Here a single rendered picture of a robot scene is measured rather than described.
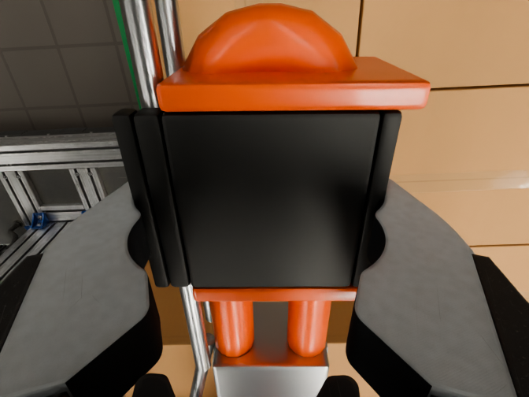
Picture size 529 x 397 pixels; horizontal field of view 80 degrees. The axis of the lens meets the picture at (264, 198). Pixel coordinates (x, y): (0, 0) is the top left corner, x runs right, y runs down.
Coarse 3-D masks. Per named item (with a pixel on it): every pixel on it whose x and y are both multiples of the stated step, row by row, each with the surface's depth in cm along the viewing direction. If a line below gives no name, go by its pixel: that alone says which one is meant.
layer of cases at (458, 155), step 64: (192, 0) 54; (256, 0) 54; (320, 0) 54; (384, 0) 54; (448, 0) 54; (512, 0) 54; (448, 64) 59; (512, 64) 59; (448, 128) 66; (512, 128) 66; (448, 192) 73; (512, 192) 73; (512, 256) 83
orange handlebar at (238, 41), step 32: (224, 32) 9; (256, 32) 9; (288, 32) 9; (320, 32) 9; (192, 64) 10; (224, 64) 9; (256, 64) 10; (288, 64) 9; (320, 64) 9; (352, 64) 10; (224, 320) 15; (288, 320) 17; (320, 320) 15; (224, 352) 17; (320, 352) 17
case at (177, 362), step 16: (160, 288) 47; (176, 288) 47; (160, 304) 44; (176, 304) 44; (336, 304) 43; (352, 304) 43; (160, 320) 42; (176, 320) 42; (336, 320) 41; (176, 336) 40; (336, 336) 39; (176, 352) 40; (192, 352) 40; (336, 352) 39; (160, 368) 41; (176, 368) 41; (192, 368) 41; (336, 368) 41; (352, 368) 41; (176, 384) 43; (208, 384) 43; (368, 384) 43
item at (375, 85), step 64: (384, 64) 11; (192, 128) 9; (256, 128) 9; (320, 128) 9; (384, 128) 9; (192, 192) 10; (256, 192) 10; (320, 192) 10; (384, 192) 10; (192, 256) 11; (256, 256) 11; (320, 256) 11
